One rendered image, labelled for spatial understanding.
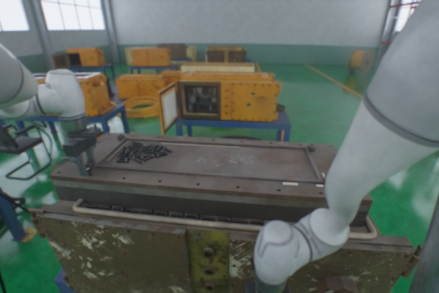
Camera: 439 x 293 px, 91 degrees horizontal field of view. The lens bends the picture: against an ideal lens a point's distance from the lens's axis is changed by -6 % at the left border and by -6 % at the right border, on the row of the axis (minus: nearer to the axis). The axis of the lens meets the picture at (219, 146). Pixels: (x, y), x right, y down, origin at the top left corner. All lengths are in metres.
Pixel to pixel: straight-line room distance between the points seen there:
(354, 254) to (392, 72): 0.79
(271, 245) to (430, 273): 0.29
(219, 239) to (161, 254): 0.25
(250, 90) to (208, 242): 2.71
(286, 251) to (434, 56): 0.47
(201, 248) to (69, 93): 0.74
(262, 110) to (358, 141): 3.19
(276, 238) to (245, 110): 2.99
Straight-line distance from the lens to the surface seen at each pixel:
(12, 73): 0.45
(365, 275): 1.10
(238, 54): 9.18
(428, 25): 0.26
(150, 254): 1.05
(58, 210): 1.18
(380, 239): 1.04
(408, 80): 0.26
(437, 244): 0.50
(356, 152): 0.32
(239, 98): 3.42
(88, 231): 1.11
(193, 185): 0.89
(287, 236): 0.59
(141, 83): 7.27
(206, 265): 1.07
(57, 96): 0.91
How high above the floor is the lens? 1.89
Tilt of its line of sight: 27 degrees down
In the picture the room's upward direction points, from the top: straight up
